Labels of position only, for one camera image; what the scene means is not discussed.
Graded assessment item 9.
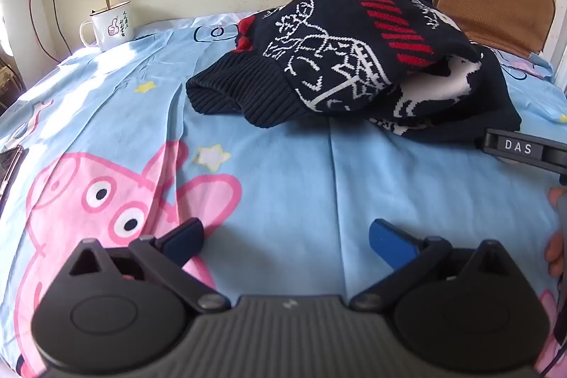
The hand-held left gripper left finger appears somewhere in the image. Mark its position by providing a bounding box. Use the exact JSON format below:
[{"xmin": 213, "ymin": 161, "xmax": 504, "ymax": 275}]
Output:
[{"xmin": 66, "ymin": 217, "xmax": 232, "ymax": 313}]

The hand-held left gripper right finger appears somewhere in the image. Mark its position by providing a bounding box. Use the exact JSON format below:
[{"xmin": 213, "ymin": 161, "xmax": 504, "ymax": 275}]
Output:
[{"xmin": 350, "ymin": 218, "xmax": 513, "ymax": 313}]

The navy patterned knit sweater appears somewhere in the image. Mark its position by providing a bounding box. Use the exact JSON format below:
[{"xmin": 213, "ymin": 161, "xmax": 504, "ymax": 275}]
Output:
[{"xmin": 186, "ymin": 0, "xmax": 522, "ymax": 143}]

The person's right hand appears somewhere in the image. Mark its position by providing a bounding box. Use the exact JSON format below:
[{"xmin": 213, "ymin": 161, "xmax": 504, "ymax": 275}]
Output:
[{"xmin": 545, "ymin": 187, "xmax": 567, "ymax": 278}]

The blue cartoon bedsheet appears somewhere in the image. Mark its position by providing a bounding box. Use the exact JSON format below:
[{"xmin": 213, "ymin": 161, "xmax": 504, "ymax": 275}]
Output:
[{"xmin": 0, "ymin": 11, "xmax": 567, "ymax": 378}]

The black phone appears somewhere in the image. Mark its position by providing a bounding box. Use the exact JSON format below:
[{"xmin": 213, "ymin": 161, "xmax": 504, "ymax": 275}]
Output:
[{"xmin": 0, "ymin": 145, "xmax": 23, "ymax": 208}]

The white enamel mug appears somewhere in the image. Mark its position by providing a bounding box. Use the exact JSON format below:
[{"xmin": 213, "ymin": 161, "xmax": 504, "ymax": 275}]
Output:
[{"xmin": 80, "ymin": 0, "xmax": 135, "ymax": 53}]

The white door frame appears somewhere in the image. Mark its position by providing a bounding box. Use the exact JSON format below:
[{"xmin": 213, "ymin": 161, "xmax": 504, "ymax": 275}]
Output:
[{"xmin": 543, "ymin": 0, "xmax": 567, "ymax": 66}]

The red wall cable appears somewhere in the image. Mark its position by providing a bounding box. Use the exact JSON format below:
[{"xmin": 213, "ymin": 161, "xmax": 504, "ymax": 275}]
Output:
[{"xmin": 26, "ymin": 0, "xmax": 59, "ymax": 56}]

